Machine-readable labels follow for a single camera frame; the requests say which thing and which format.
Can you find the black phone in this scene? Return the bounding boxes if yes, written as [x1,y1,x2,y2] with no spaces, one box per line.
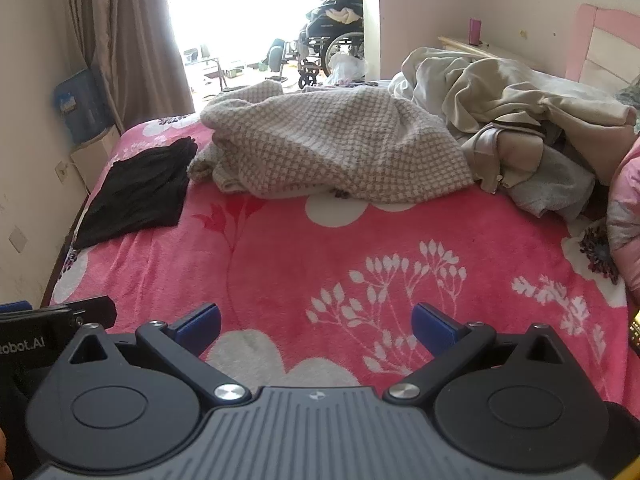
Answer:
[625,305,640,356]

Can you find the small glass table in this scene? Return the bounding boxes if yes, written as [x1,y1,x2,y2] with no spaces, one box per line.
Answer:
[182,42,226,93]

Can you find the pink quilted pillow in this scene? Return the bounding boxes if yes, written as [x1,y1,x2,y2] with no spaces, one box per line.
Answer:
[597,137,640,306]

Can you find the pile of beige grey clothes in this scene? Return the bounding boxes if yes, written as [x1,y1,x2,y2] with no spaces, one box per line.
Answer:
[505,145,598,223]

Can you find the blue package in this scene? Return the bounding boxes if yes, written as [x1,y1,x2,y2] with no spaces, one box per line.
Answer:
[52,67,112,143]

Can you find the pink headboard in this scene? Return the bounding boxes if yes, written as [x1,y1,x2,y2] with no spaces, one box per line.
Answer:
[565,2,640,93]

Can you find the black wheelchair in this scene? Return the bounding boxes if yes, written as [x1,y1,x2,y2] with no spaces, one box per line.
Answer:
[265,5,366,90]

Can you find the beige houndstooth knit cardigan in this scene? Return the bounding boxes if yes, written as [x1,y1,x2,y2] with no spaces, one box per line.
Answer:
[187,81,475,204]

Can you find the brown curtain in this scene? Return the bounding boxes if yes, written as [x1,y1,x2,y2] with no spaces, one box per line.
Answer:
[62,0,196,133]

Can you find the white plastic bag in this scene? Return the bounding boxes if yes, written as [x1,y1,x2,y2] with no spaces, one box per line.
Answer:
[327,52,368,86]

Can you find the pink floral blanket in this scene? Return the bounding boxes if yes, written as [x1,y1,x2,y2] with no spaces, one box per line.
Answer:
[50,80,640,461]

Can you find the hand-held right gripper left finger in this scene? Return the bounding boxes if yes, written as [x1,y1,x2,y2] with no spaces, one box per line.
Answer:
[65,302,253,406]

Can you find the cream jacket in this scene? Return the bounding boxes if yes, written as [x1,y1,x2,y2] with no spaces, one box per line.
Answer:
[390,47,638,136]

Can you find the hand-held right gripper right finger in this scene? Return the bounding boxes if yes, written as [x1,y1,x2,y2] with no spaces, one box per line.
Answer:
[382,302,573,406]

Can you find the wooden nightstand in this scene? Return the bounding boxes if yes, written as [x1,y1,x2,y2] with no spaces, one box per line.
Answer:
[437,35,506,58]

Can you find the beige zip garment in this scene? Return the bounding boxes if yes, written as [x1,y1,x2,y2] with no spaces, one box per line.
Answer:
[460,122,548,196]

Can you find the black folded garment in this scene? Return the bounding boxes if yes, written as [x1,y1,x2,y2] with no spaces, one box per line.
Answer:
[72,136,199,250]

